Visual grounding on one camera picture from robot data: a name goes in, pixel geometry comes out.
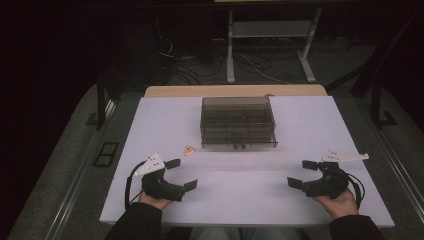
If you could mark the black metal stand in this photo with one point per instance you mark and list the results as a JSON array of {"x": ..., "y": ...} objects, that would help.
[
  {"x": 376, "y": 106},
  {"x": 100, "y": 103}
]

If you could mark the transparent grey drawer organizer box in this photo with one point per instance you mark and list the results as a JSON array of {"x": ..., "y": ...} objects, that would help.
[{"x": 238, "y": 123}]

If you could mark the person's left hand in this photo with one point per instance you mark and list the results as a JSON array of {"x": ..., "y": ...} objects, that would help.
[{"x": 156, "y": 202}]

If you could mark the aluminium floor rail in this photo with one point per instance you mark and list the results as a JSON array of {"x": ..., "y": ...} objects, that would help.
[
  {"x": 396, "y": 166},
  {"x": 78, "y": 180}
]

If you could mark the small orange object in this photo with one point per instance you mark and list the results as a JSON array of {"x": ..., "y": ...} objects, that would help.
[{"x": 189, "y": 151}]

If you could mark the person's right hand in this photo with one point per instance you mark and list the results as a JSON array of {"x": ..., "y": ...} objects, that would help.
[{"x": 341, "y": 206}]

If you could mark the black floor socket frame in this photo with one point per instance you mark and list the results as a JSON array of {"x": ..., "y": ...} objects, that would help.
[{"x": 106, "y": 155}]

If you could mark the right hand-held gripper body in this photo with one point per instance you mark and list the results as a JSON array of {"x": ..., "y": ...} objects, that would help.
[{"x": 331, "y": 185}]

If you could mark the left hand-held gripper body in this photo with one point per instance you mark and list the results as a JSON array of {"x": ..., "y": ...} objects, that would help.
[{"x": 156, "y": 186}]

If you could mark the light wooden table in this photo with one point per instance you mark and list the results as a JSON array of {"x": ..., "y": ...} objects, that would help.
[{"x": 233, "y": 90}]

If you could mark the white metal desk frame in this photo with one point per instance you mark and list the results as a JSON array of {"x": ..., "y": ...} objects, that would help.
[{"x": 266, "y": 29}]

